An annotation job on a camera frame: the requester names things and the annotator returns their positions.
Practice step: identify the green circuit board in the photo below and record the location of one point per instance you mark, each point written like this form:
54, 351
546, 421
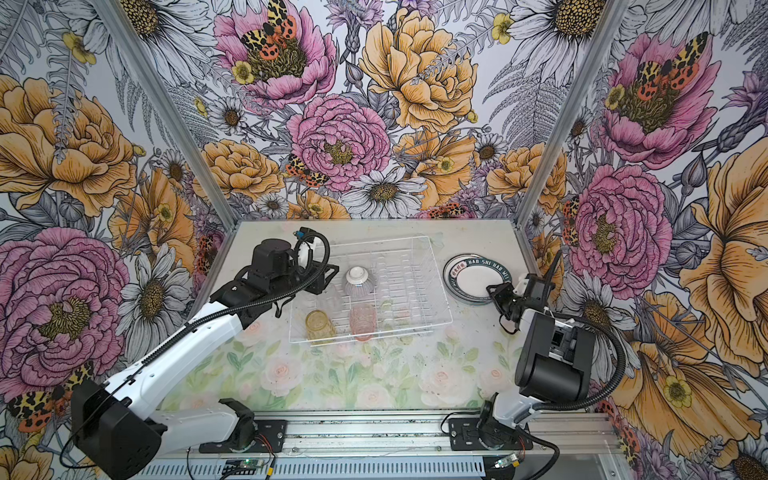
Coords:
510, 461
249, 468

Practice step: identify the white wire dish rack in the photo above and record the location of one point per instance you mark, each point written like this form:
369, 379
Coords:
383, 288

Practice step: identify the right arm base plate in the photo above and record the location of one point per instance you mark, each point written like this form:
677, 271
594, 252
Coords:
465, 434

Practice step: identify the white ceramic bowl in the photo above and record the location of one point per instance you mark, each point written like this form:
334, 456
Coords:
359, 283

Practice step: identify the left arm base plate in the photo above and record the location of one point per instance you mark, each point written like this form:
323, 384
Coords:
261, 436

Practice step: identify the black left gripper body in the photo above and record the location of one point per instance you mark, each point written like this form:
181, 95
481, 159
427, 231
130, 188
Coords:
297, 275

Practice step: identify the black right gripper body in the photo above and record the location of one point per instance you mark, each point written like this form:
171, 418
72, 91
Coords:
506, 300

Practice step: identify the white plate green band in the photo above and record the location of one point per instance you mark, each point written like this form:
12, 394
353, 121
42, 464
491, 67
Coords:
467, 277

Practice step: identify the green circuit board left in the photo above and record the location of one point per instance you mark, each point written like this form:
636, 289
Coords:
249, 468

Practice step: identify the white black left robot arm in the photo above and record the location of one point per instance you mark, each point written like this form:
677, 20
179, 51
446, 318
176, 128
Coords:
116, 423

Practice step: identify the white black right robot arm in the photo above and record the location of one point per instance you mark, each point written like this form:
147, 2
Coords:
553, 367

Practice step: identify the aluminium corner frame post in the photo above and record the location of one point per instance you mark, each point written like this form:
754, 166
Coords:
118, 24
606, 31

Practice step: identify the yellow glass cup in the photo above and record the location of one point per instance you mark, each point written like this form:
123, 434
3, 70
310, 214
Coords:
319, 327

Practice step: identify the aluminium front rail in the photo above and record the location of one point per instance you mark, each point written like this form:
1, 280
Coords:
329, 434

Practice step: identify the aluminium corner frame post right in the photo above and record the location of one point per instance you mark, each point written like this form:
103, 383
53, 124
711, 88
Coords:
606, 31

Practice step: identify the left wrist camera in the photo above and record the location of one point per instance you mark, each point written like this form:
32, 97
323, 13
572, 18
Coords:
305, 234

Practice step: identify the pink glass cup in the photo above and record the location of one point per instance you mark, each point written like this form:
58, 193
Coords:
363, 321

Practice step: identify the aluminium corner frame post left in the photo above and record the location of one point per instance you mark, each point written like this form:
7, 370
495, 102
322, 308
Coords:
118, 24

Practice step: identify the green circuit board right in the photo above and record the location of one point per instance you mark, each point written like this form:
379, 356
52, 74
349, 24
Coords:
510, 461

